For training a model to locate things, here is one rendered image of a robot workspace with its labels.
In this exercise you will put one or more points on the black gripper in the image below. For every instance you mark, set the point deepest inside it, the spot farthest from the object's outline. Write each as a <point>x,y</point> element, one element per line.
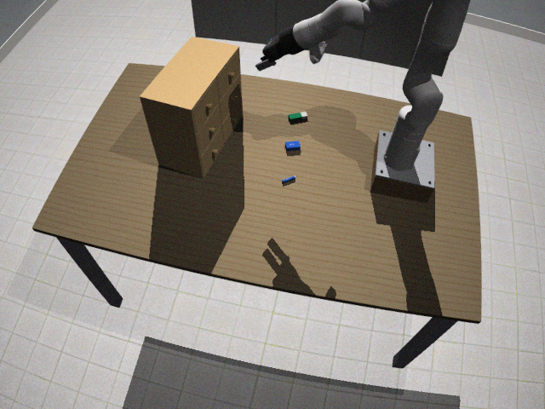
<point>292,40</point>

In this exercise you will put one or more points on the brown wooden drawer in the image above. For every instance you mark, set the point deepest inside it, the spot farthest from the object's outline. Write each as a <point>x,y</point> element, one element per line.
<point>208,100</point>
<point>230,69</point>
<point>230,97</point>
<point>212,151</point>
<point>210,126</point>
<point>231,119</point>

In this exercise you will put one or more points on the small wooden chest of drawers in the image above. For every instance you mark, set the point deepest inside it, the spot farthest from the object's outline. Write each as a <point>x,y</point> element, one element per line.
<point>169,99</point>

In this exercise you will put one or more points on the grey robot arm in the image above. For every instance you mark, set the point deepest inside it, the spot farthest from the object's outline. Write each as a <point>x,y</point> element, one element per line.
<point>440,32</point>

